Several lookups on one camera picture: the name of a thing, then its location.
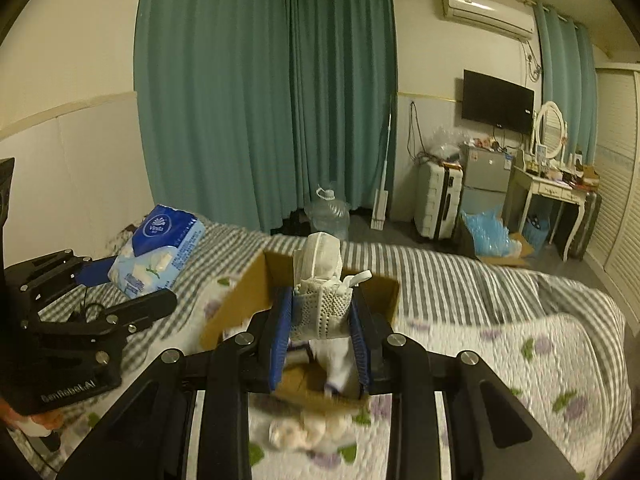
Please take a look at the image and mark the cream lace cloth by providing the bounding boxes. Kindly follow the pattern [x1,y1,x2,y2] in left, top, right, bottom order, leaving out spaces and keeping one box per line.
[268,411,356,454]

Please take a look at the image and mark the white mesh basket with cloths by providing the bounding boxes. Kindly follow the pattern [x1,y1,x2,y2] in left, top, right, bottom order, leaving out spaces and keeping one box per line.
[290,232,372,341]

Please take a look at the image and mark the person's left hand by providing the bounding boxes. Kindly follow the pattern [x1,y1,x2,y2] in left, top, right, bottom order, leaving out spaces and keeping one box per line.
[0,399,64,437]

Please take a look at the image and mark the blue tissue paper pack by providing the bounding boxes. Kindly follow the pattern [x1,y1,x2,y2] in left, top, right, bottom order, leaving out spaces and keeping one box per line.
[107,205,205,299]

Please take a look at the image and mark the floral quilted white blanket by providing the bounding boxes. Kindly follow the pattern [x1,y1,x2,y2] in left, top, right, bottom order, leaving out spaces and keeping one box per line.
[194,274,634,480]

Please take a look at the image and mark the brown cardboard box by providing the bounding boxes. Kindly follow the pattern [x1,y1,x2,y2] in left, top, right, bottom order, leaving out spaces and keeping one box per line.
[199,248,403,416]

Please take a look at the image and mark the floor cardboard box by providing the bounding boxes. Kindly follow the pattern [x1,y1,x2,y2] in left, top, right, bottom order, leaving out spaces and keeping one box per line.
[457,211,534,268]

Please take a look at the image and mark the blue plastic bags pile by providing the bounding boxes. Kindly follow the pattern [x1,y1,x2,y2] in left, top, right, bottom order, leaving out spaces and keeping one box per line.
[461,208,522,258]

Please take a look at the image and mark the white louvered wardrobe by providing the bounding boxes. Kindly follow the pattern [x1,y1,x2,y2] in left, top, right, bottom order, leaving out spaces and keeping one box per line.
[586,63,639,332]

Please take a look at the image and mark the blue laundry basket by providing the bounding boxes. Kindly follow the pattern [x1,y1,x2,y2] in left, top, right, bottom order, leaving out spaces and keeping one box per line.
[523,214,550,255]

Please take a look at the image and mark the dark suitcase by wardrobe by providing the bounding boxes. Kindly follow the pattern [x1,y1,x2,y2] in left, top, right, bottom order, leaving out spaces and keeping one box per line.
[568,192,602,260]

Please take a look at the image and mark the clear water jug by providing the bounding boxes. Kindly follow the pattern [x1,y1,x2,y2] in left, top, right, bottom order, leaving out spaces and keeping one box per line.
[304,186,350,240]

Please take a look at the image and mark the large teal curtain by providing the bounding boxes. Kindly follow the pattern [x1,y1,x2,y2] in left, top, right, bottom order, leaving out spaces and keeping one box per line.
[134,0,298,232]

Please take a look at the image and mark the white flat mop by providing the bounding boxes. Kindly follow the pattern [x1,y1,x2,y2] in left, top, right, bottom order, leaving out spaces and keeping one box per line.
[370,112,393,231]

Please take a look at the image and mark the white dressing table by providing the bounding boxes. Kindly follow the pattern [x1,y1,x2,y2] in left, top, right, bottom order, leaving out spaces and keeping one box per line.
[502,167,587,261]

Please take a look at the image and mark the white hard suitcase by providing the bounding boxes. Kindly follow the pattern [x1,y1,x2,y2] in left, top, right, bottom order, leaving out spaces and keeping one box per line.
[413,160,463,240]

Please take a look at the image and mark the silver mini fridge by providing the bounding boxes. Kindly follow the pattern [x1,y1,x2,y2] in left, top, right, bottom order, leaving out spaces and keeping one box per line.
[460,145,512,214]

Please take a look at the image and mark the clear plastic bag pile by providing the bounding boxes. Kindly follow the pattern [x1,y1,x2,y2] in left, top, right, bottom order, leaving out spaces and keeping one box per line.
[425,126,474,162]

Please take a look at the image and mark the white oval vanity mirror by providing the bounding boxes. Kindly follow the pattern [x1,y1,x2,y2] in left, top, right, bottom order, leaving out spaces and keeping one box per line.
[529,101,568,160]

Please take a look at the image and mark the teal corner curtain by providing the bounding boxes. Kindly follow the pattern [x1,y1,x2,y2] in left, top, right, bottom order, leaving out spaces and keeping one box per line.
[285,0,397,208]

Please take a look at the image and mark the teal window curtain right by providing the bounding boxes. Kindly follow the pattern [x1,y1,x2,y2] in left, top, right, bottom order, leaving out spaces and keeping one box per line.
[534,2,598,165]

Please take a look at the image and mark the black wall television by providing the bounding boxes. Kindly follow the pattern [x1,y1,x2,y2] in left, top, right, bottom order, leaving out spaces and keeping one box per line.
[461,70,535,134]

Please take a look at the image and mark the white wall air conditioner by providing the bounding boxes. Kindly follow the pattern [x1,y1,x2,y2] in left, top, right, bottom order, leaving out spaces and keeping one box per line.
[442,0,534,40]

